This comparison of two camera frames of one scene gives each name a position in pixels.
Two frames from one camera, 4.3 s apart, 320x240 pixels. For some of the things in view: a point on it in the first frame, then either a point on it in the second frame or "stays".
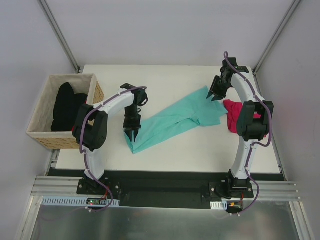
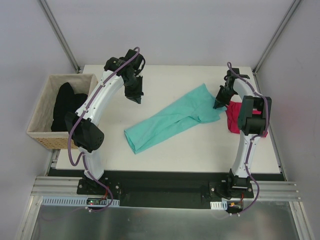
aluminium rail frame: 55,185 stays
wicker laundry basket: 39,128 stays
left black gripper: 131,126 → 133,92
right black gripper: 218,91 → 222,95
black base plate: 190,189 stays
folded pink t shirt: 233,107 stays
